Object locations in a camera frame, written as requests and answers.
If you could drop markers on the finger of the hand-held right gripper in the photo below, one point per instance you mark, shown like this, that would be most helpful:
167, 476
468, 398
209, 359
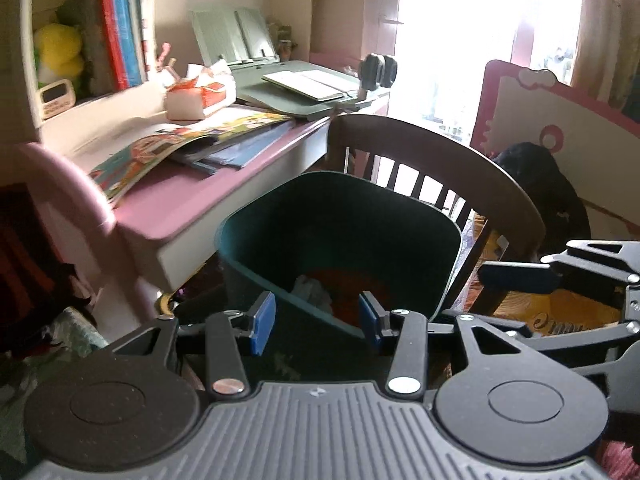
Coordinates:
590, 340
515, 277

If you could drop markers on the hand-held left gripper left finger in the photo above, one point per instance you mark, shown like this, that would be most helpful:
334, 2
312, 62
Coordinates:
263, 322

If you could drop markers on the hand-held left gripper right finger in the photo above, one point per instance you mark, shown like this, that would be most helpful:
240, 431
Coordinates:
369, 317

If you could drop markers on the orange plastic wrapper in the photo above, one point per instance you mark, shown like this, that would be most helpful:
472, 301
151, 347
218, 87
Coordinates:
345, 290

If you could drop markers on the grey tissue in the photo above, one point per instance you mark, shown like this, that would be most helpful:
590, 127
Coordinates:
312, 290

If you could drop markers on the dark green trash bin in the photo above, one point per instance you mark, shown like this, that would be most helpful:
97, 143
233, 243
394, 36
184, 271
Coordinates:
325, 220

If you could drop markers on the black cloth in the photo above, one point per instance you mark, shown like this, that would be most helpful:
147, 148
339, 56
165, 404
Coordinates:
540, 185

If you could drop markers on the yellow round container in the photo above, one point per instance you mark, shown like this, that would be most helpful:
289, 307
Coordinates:
165, 305

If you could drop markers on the dark wooden chair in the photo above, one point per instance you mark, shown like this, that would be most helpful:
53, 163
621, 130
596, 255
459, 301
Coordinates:
450, 150

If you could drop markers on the pink desk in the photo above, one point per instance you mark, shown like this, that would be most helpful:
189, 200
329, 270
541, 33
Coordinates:
165, 210

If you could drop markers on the pink white headboard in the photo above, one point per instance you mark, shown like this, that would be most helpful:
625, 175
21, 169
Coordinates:
525, 115

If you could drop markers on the stack of blue books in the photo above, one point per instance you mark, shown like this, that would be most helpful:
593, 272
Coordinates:
250, 150

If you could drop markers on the colourful picture book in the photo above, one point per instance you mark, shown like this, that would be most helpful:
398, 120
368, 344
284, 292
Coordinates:
165, 145

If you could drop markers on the green tilting desk board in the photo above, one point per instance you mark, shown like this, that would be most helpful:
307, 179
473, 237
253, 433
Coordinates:
280, 100

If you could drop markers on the red white tissue pack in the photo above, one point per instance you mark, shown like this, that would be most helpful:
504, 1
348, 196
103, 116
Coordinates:
200, 95

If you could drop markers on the open white notebook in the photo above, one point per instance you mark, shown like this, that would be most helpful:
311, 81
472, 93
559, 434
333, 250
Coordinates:
310, 82

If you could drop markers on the black clip holder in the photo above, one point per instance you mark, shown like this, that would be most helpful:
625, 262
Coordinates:
372, 67

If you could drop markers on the beige curtain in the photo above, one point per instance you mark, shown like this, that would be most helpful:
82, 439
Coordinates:
610, 35

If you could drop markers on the pale green book stand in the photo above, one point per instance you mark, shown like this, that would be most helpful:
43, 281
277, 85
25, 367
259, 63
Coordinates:
220, 35

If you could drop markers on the white timer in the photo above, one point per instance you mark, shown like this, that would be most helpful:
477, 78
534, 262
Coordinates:
55, 99

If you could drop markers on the row of red blue books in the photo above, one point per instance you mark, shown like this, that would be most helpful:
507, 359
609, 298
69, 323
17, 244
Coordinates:
120, 25

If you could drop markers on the yellow plush toy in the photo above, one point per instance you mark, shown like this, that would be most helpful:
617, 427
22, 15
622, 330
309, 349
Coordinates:
57, 50

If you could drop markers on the white desk shelf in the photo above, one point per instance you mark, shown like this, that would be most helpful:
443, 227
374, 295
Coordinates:
27, 60

